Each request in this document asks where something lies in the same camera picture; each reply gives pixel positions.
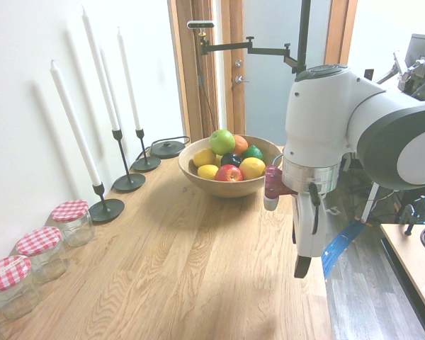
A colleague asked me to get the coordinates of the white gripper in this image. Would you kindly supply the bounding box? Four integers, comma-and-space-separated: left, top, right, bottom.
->
292, 191, 324, 279

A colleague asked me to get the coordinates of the dark purple plum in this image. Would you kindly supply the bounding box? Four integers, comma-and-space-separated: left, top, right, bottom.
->
220, 152, 242, 168

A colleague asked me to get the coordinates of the wooden fruit bowl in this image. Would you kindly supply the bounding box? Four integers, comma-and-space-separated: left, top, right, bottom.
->
178, 134, 284, 198

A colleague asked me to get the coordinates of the yellow lemon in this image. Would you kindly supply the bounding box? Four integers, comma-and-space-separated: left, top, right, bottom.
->
193, 147, 217, 168
239, 157, 266, 181
197, 164, 220, 180

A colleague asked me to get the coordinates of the wooden side table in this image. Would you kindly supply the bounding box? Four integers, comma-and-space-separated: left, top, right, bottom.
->
380, 222, 425, 340

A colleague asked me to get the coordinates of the black table clamp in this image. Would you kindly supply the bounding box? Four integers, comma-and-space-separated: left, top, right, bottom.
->
402, 204, 418, 237

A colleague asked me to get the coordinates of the red apple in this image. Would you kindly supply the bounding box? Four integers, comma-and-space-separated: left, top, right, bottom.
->
214, 164, 244, 182

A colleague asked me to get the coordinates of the green lime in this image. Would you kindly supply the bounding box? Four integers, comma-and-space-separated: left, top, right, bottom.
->
241, 144, 264, 161

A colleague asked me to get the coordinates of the orange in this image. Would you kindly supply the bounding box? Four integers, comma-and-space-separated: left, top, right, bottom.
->
232, 135, 249, 153

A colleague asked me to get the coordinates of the green apple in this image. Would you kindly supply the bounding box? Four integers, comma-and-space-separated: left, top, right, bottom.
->
208, 129, 236, 156

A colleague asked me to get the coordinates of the black candle holder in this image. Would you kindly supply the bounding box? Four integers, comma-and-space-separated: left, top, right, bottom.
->
132, 128, 162, 174
88, 182, 125, 224
112, 129, 146, 193

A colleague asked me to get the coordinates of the glass jar red checkered lid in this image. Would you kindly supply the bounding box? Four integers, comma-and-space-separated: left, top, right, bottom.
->
0, 254, 43, 322
51, 200, 95, 248
16, 226, 71, 283

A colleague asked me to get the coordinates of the black computer monitor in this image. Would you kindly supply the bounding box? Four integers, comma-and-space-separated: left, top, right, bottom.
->
403, 33, 425, 102

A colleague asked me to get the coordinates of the tallest white taper candle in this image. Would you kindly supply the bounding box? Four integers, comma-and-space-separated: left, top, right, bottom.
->
81, 6, 121, 132

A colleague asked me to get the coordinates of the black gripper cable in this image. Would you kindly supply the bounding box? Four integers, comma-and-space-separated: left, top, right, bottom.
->
308, 183, 322, 235

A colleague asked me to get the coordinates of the wrist camera on maroon mount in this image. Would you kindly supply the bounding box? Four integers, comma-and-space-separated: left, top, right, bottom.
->
263, 164, 299, 213

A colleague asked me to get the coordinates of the wooden frame glass door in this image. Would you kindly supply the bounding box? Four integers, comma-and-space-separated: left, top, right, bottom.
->
167, 0, 358, 143

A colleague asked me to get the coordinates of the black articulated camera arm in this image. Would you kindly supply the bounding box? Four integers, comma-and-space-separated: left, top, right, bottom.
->
200, 0, 312, 74

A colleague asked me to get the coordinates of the stereo camera with yellow clip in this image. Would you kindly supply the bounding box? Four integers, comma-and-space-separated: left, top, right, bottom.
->
186, 20, 216, 38

